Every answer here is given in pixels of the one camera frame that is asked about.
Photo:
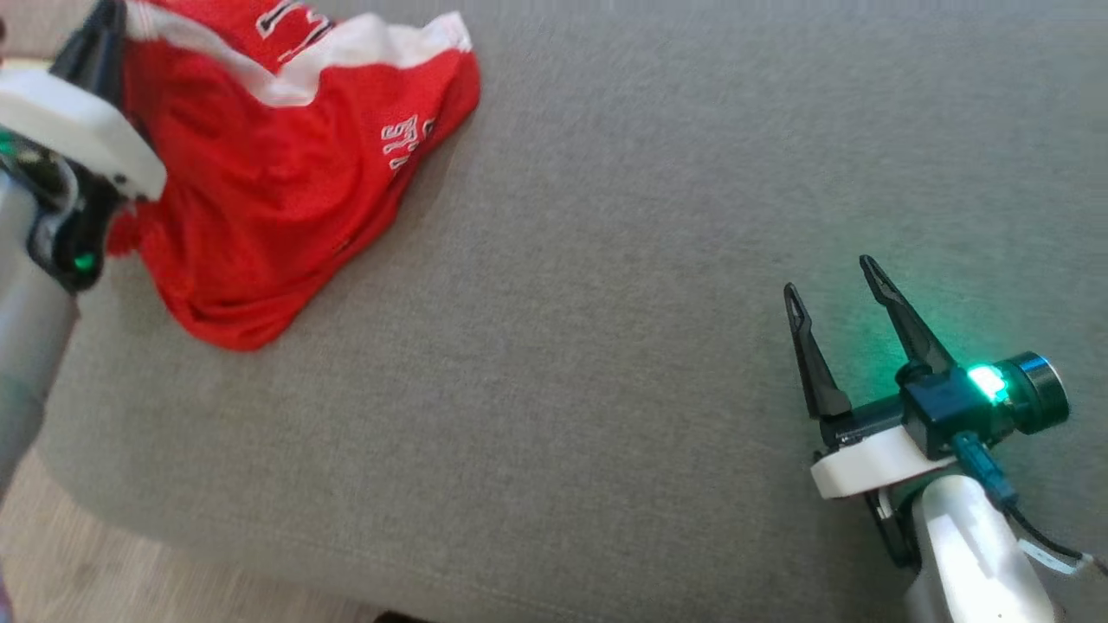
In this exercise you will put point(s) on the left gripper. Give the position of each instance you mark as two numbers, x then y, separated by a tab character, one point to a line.
78	121

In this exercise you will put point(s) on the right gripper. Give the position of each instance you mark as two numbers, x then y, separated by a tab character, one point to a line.
866	463

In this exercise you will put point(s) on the red Bulls basketball jersey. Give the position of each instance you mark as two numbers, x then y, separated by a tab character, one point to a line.
260	199

